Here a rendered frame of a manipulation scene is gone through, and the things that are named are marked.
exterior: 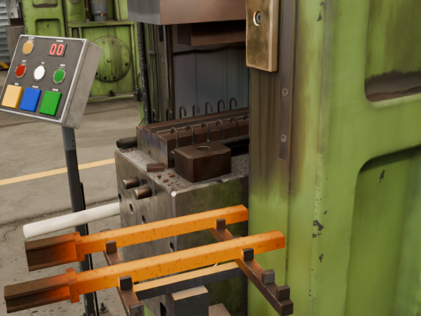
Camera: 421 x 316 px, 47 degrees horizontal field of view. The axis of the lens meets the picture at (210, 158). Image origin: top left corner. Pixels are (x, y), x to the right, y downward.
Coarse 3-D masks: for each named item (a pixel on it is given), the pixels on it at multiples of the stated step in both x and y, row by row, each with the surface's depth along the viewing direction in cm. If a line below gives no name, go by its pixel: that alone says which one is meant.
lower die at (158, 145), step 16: (224, 112) 148; (240, 112) 144; (144, 128) 134; (176, 128) 129; (224, 128) 131; (240, 128) 134; (144, 144) 136; (160, 144) 126; (176, 144) 124; (160, 160) 128
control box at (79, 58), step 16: (16, 48) 172; (32, 48) 167; (48, 48) 163; (64, 48) 159; (80, 48) 155; (96, 48) 159; (16, 64) 170; (32, 64) 166; (48, 64) 161; (64, 64) 157; (80, 64) 155; (96, 64) 160; (16, 80) 168; (32, 80) 164; (48, 80) 160; (64, 80) 156; (80, 80) 156; (64, 96) 154; (80, 96) 157; (16, 112) 164; (32, 112) 160; (64, 112) 153; (80, 112) 158
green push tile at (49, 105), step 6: (48, 96) 157; (54, 96) 155; (60, 96) 154; (42, 102) 158; (48, 102) 156; (54, 102) 155; (42, 108) 157; (48, 108) 155; (54, 108) 154; (48, 114) 155; (54, 114) 154
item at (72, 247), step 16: (224, 208) 97; (240, 208) 97; (144, 224) 91; (160, 224) 91; (176, 224) 91; (192, 224) 93; (208, 224) 94; (48, 240) 84; (64, 240) 84; (80, 240) 85; (96, 240) 86; (128, 240) 88; (144, 240) 90; (32, 256) 83; (48, 256) 84; (64, 256) 85; (80, 256) 85
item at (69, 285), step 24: (240, 240) 85; (264, 240) 85; (120, 264) 79; (144, 264) 79; (168, 264) 79; (192, 264) 81; (24, 288) 72; (48, 288) 73; (72, 288) 73; (96, 288) 76
